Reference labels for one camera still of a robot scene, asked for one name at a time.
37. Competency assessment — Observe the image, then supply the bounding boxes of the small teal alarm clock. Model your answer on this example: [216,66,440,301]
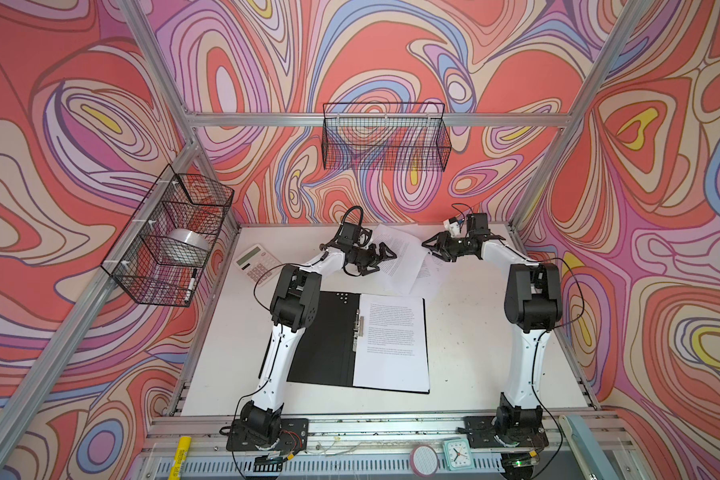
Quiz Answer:
[442,438,474,471]

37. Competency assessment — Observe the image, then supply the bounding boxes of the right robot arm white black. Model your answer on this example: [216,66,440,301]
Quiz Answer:
[421,213,563,443]

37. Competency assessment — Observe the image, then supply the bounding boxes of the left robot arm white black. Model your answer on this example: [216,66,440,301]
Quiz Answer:
[236,221,397,445]

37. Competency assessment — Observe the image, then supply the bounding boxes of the round pink white disc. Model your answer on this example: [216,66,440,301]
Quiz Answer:
[409,445,439,478]

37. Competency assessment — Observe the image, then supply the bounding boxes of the printed paper sheet stack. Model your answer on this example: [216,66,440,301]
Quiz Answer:
[372,225,427,295]

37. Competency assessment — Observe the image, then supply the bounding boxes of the pink desk calculator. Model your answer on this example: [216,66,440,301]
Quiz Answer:
[234,244,280,285]

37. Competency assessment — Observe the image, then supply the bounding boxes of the black wire basket wall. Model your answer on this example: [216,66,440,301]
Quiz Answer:
[321,101,452,172]
[101,166,234,307]

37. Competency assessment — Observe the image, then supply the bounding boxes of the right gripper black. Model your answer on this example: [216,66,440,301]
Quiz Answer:
[422,230,474,261]

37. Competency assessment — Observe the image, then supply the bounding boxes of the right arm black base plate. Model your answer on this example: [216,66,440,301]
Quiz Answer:
[456,415,549,451]

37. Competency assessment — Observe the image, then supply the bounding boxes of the red folder black inside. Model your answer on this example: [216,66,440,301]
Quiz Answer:
[286,290,431,395]

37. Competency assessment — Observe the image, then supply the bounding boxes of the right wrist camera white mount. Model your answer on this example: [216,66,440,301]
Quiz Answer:
[443,217,464,238]

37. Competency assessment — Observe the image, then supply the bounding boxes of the light blue bar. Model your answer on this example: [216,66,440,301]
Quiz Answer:
[559,415,620,480]

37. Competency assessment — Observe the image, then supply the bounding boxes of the yellow marker pen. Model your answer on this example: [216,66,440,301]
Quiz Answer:
[168,436,192,480]

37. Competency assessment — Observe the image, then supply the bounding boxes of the white tape roll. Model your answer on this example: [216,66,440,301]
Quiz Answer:
[167,228,211,251]

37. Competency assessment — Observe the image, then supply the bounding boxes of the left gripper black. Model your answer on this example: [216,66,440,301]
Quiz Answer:
[351,243,397,277]

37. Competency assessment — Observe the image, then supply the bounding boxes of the metal folder clip mechanism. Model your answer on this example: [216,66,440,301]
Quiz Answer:
[352,310,364,353]

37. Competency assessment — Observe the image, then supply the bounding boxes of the black wire basket back wall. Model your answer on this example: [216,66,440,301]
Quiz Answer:
[321,101,452,172]

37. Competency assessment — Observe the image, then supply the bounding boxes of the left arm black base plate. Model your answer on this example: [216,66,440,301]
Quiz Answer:
[219,418,309,453]

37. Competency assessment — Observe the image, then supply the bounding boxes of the black wire basket left wall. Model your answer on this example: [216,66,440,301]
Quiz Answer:
[101,166,234,307]

